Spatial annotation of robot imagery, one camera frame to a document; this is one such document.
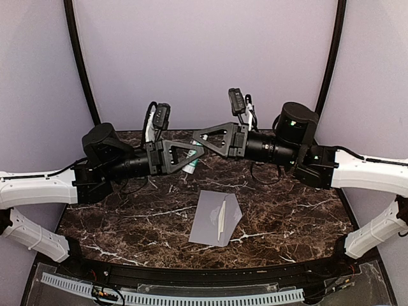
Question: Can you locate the right black frame post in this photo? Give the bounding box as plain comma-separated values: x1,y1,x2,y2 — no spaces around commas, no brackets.
315,0,347,126

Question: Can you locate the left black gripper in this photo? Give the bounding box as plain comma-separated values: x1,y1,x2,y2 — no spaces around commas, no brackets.
104,139,206,182

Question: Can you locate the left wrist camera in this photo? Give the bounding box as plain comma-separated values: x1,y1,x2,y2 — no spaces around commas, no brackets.
141,101,171,146

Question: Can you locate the grey envelope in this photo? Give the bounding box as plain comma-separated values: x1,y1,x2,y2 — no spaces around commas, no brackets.
189,190,242,247

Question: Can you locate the black front rail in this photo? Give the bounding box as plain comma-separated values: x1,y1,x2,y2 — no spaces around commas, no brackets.
34,235,380,288

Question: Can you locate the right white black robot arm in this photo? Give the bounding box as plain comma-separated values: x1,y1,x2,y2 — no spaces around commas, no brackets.
193,102,407,277

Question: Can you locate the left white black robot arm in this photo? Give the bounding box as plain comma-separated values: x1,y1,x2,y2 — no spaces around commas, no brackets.
1,123,205,278

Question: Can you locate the black frame post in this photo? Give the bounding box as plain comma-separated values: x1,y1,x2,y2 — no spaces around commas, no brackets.
315,0,347,126
63,0,101,126

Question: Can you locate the white slotted cable duct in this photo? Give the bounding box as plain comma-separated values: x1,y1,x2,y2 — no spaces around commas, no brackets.
40,273,305,305

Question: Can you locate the green glue stick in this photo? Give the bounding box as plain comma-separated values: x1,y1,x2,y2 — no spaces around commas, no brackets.
182,140,201,174

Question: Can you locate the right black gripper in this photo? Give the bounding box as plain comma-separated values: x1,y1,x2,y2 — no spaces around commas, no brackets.
192,122,300,168

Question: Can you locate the small circuit board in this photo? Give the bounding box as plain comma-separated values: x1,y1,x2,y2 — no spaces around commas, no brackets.
91,286,119,302

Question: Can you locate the left black frame post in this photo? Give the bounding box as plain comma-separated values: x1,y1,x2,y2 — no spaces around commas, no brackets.
63,0,101,126

